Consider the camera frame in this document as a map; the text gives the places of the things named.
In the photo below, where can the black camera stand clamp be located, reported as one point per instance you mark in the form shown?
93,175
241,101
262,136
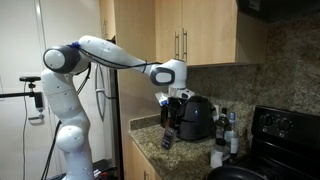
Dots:
38,100

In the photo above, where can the wooden base cabinet door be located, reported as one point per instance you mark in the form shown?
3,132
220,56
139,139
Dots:
141,163

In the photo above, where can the black stove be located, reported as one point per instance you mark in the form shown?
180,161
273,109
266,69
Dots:
290,150

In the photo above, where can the black stove knob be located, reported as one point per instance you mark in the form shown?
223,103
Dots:
266,120
284,125

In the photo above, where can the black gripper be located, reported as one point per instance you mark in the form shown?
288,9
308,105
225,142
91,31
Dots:
174,106

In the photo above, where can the black camera on stand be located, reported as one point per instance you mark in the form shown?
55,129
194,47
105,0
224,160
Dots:
30,79

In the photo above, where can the range hood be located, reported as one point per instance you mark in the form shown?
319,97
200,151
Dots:
283,10

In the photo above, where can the small dark packet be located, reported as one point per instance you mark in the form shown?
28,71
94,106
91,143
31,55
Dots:
168,137

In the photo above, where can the dark glass bottle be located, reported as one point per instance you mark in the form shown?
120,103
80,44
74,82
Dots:
220,128

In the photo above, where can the narrow wooden cabinet door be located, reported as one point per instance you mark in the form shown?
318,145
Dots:
166,33

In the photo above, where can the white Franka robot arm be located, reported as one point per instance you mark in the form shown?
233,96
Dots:
66,100

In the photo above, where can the stainless steel refrigerator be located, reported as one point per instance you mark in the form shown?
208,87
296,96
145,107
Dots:
116,140

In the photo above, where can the clear bottle with blue cap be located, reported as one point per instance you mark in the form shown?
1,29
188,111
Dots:
232,136

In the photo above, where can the small white container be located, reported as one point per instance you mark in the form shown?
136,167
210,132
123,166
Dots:
218,156

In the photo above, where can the wide wooden cabinet door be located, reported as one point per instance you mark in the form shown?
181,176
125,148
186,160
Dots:
211,33

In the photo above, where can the black frying pan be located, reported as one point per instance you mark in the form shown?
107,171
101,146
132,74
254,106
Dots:
233,174

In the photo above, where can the wooden cabinet above refrigerator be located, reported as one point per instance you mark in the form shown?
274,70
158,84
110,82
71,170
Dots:
133,20

